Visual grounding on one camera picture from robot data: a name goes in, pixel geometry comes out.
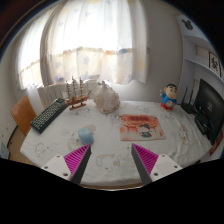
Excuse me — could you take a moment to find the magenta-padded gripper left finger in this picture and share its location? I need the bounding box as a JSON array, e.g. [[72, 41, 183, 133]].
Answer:
[[41, 143, 92, 185]]

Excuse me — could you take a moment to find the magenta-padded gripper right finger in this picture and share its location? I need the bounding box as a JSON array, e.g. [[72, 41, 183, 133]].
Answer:
[[130, 143, 184, 186]]

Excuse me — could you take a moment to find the light blue computer mouse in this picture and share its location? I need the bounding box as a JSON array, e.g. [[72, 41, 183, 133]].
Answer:
[[78, 127, 95, 145]]

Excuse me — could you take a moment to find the white printed tablecloth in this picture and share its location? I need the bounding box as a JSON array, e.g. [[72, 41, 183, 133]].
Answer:
[[19, 99, 218, 188]]

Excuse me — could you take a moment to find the black keyboard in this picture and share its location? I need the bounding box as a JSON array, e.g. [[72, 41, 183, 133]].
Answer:
[[30, 97, 69, 135]]

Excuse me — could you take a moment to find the wooden model sailing ship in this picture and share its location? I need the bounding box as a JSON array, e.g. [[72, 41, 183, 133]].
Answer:
[[64, 75, 93, 111]]

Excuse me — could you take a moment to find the small black box device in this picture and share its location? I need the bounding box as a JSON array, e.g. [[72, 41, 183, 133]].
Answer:
[[194, 114, 213, 136]]

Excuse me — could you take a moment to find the cartoon boy figurine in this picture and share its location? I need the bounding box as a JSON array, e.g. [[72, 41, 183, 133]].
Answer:
[[159, 83, 179, 111]]

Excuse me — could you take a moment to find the large white conch shell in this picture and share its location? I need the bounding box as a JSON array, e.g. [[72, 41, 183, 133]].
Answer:
[[93, 80, 121, 115]]

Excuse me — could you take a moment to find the black router with antennas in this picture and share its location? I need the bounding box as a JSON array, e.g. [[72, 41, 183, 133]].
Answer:
[[180, 85, 198, 115]]

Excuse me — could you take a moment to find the brown wooden chair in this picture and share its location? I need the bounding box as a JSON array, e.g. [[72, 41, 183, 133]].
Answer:
[[6, 95, 38, 161]]

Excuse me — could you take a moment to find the white radiator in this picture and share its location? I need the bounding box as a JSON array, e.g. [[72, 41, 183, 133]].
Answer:
[[36, 79, 101, 109]]

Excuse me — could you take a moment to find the black monitor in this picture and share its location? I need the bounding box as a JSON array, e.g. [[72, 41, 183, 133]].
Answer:
[[194, 78, 224, 146]]

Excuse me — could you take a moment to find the white star print curtain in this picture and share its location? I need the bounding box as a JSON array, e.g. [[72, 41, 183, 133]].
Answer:
[[18, 0, 149, 90]]

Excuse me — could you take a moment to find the white wall shelf unit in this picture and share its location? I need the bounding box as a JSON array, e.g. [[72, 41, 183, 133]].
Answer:
[[176, 14, 224, 101]]

